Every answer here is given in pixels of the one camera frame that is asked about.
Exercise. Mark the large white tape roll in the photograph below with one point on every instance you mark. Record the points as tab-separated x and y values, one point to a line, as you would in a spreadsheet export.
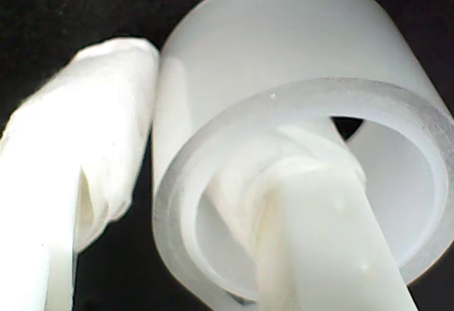
283	41

